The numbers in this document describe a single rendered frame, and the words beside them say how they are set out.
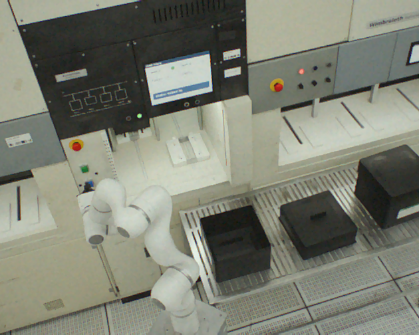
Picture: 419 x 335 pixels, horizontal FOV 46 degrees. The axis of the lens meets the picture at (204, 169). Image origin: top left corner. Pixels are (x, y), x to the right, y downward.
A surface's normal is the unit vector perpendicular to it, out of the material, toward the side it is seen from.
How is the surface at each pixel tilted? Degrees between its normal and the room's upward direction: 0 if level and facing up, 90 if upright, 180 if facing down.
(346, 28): 90
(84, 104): 90
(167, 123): 0
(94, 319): 0
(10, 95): 90
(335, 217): 0
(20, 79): 90
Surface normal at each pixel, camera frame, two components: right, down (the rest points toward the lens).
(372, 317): -0.07, -0.71
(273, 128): 0.28, 0.66
